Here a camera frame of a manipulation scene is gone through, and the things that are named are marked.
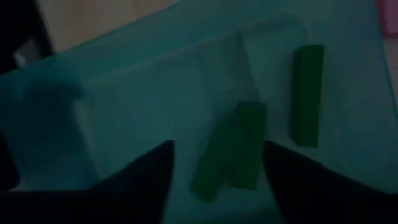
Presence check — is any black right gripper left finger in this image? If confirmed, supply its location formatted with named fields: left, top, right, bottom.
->
left=0, top=139, right=175, bottom=224

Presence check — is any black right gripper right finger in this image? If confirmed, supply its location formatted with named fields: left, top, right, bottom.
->
left=263, top=139, right=398, bottom=224

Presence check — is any green wooden block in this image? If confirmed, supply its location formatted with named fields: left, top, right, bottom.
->
left=289, top=44, right=325, bottom=149
left=188, top=117, right=239, bottom=203
left=228, top=100, right=269, bottom=191

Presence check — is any teal translucent plastic bin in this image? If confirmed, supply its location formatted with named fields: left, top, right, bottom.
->
left=0, top=0, right=398, bottom=224

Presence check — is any black frame post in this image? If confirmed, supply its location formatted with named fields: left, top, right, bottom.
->
left=0, top=0, right=55, bottom=74

